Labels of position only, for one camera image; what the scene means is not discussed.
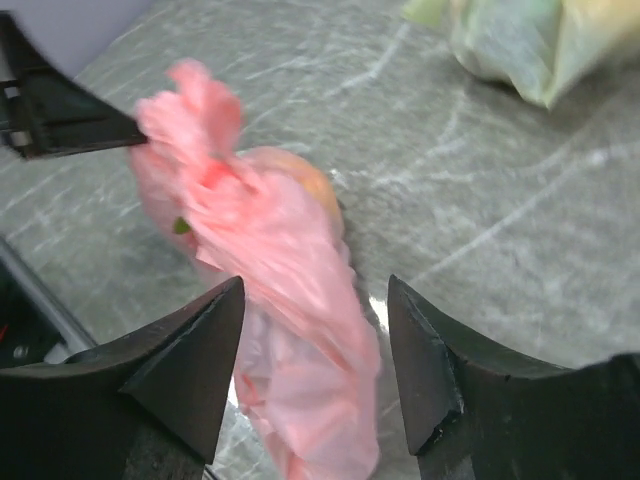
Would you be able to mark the aluminium front rail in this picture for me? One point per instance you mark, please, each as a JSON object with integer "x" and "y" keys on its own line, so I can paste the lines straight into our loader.
{"x": 36, "y": 327}

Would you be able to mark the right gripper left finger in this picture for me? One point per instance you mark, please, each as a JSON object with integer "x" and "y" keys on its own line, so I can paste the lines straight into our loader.
{"x": 148, "y": 405}

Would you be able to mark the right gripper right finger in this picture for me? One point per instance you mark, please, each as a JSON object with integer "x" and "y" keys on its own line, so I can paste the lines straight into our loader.
{"x": 476, "y": 409}

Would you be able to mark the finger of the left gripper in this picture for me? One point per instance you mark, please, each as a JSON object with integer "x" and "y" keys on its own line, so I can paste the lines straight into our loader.
{"x": 45, "y": 114}

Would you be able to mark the fruit in pink bag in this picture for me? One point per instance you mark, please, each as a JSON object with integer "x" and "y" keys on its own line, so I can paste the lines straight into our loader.
{"x": 320, "y": 188}

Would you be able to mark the pink plastic bag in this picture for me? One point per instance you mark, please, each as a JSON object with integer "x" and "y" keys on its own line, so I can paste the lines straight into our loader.
{"x": 308, "y": 360}

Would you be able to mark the green plastic bag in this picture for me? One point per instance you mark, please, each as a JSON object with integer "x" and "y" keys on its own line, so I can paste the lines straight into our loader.
{"x": 541, "y": 48}

